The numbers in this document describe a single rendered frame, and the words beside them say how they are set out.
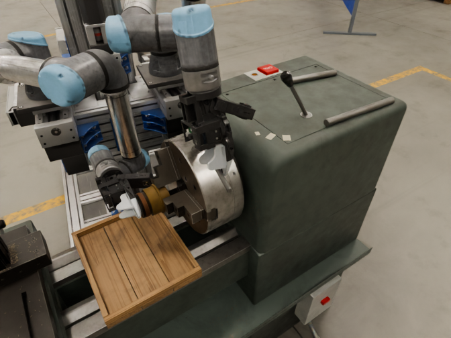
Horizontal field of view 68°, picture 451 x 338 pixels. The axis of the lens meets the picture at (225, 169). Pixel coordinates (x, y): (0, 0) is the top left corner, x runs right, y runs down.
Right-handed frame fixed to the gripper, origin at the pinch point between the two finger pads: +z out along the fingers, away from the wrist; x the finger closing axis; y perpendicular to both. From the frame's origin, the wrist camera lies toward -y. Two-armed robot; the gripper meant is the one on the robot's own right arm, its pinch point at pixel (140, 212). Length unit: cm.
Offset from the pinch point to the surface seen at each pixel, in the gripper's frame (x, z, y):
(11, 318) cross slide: -11.3, 5.7, 38.4
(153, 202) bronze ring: 2.3, 0.1, -4.2
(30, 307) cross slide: -11.3, 5.0, 33.7
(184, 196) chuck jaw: 1.8, 2.5, -12.9
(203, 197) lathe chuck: 6.9, 10.3, -15.3
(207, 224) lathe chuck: -2.6, 11.9, -15.2
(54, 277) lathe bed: -21.7, -9.3, 28.4
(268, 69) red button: 18, -26, -64
